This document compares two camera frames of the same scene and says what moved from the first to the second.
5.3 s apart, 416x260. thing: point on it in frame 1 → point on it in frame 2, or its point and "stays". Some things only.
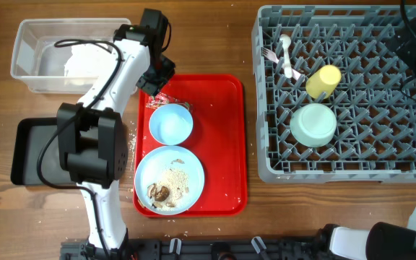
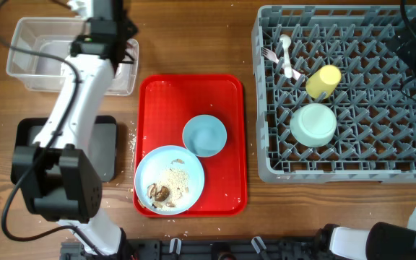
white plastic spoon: (286, 41) stays
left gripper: (154, 87) → (134, 29)
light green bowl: (313, 125) stays
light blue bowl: (170, 124) → (204, 136)
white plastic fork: (270, 55) stays
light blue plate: (152, 167) stays
